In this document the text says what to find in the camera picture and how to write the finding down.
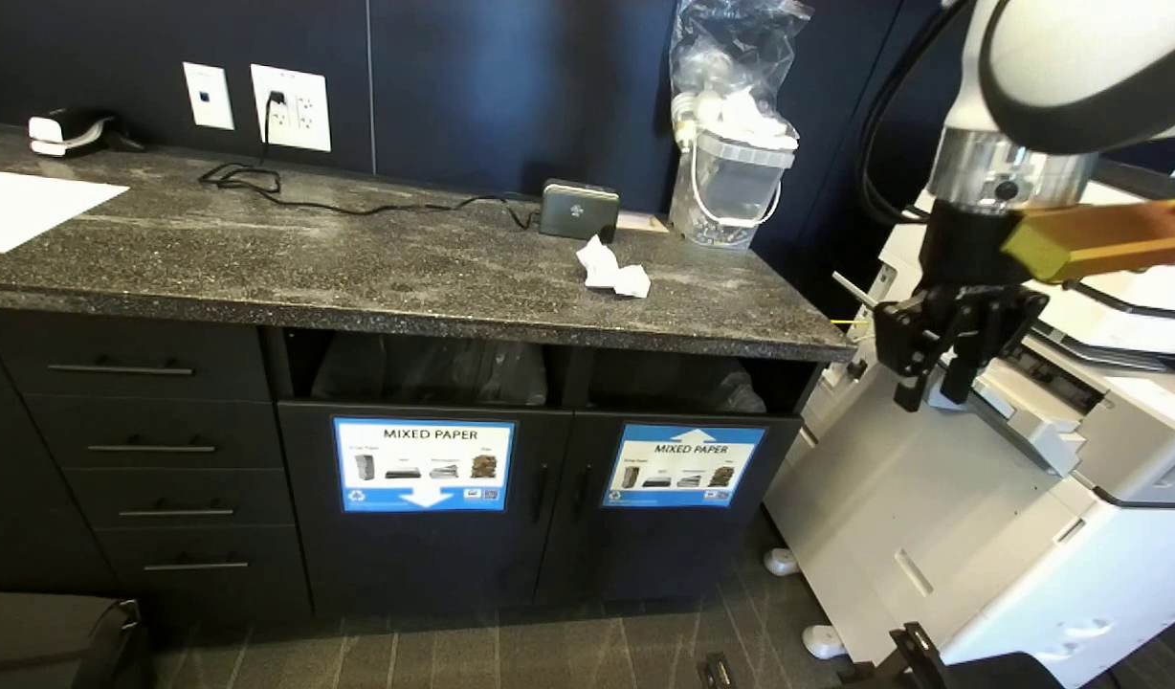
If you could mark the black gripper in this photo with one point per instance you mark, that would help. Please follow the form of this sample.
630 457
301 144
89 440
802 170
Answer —
972 272

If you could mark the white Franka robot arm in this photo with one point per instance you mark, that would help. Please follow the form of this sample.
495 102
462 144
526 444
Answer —
1068 79

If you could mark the black bin liner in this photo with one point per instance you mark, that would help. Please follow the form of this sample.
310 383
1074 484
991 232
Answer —
666 383
432 378

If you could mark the black bin door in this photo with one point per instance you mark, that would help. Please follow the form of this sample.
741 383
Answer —
662 555
417 560

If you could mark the crumpled white paper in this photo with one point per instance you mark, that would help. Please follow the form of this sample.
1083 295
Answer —
607 269

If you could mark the black counter cabinet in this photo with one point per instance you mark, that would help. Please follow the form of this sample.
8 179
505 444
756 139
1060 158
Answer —
228 253

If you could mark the large white office printer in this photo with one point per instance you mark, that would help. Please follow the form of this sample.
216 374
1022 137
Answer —
991 509

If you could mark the clear plastic bucket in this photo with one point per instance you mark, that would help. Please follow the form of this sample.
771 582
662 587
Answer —
741 184

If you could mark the blue mixed paper label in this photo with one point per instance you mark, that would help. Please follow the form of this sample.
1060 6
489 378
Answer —
422 464
682 464

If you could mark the small beige card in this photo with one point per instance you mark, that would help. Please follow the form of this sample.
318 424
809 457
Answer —
639 223

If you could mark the clear plastic bag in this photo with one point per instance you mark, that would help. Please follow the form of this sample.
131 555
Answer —
727 51

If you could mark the small dark floor object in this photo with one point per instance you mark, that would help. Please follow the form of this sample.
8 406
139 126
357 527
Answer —
717 670

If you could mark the small grey box device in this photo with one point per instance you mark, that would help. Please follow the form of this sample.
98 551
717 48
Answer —
578 207

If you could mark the black cabinet drawer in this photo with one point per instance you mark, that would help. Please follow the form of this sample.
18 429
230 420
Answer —
179 492
126 348
203 587
152 426

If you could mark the white stapler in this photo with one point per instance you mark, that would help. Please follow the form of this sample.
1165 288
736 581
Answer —
57 137

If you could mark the flat white paper sheet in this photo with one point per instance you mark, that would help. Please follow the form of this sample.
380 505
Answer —
31 204

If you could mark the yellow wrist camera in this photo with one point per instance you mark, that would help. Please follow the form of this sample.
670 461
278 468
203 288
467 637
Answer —
1097 233

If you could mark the white double wall outlet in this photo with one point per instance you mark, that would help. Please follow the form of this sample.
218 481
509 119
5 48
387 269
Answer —
291 108

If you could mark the small white wall plate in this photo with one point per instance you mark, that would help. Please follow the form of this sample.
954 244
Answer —
209 97

